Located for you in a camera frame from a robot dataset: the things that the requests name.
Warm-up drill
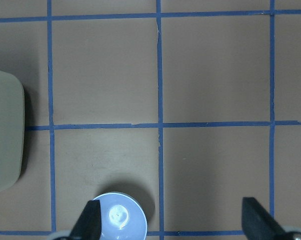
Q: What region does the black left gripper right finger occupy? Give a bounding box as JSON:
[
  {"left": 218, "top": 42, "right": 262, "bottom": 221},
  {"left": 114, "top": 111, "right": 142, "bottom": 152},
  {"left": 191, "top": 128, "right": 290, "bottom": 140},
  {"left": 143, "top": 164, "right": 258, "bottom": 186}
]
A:
[{"left": 241, "top": 197, "right": 293, "bottom": 240}]

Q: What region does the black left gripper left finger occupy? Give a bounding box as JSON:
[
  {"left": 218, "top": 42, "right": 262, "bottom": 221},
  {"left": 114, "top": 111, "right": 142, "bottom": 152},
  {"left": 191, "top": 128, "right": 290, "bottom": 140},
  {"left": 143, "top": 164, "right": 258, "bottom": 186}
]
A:
[{"left": 69, "top": 200, "right": 102, "bottom": 240}]

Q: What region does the blue bowl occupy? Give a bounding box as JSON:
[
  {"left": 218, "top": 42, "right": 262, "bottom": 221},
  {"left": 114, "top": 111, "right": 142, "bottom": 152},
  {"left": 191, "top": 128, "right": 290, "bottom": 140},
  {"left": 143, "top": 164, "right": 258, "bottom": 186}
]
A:
[{"left": 93, "top": 191, "right": 148, "bottom": 240}]

